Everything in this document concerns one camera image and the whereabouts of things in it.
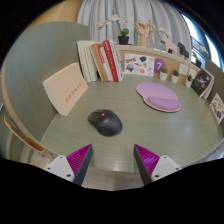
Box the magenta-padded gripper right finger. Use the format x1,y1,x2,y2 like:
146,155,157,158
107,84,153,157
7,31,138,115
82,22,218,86
133,143,183,186

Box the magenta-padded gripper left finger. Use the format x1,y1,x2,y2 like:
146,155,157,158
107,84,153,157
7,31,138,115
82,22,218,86
43,143,94,187

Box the black computer mouse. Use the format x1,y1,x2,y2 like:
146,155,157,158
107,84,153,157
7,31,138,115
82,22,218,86
87,109,124,137

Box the purple mouse pad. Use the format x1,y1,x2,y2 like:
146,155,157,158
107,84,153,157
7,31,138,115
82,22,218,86
135,82,182,113

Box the beige book with red text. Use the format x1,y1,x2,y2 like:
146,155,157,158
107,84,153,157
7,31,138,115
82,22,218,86
42,61,90,117

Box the colourful sticker card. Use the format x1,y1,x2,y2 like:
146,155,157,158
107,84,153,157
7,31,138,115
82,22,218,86
209,92,224,125

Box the black cover book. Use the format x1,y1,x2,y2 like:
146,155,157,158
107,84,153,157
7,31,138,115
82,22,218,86
190,68,213,98

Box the purple round number sign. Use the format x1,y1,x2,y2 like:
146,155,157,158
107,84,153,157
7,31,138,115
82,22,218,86
153,58,167,74

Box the white sticker sheet card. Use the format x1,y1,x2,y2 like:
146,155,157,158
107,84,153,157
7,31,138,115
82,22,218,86
124,53,156,78

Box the white books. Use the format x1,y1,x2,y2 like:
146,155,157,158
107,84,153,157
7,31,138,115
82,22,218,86
76,40,99,83

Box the grey-green desk partition panel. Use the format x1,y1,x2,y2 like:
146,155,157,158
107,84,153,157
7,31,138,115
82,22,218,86
206,58,224,93
3,21,91,143

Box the white orchid in black pot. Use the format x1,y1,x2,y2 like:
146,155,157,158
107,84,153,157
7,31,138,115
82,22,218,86
191,49,204,69
97,14,130,46
157,27,171,46

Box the black wooden horse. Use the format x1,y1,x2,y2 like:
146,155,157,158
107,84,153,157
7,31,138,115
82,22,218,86
177,41,190,59

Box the pink wooden horse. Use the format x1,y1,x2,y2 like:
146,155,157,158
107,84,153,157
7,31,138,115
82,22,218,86
162,35,178,55

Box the wooden hand model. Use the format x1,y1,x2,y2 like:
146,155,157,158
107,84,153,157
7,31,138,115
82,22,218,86
134,20,149,48

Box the window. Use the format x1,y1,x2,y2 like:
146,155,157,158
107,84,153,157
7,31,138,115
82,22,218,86
181,13,223,69

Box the wooden artist mannequin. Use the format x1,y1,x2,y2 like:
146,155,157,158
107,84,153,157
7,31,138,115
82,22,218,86
146,18,158,46

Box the grey curtain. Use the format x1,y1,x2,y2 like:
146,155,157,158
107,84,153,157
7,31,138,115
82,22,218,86
77,0,193,51

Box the white wall socket plate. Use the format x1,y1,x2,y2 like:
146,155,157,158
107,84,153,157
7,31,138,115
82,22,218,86
178,63,189,76
188,67,198,80

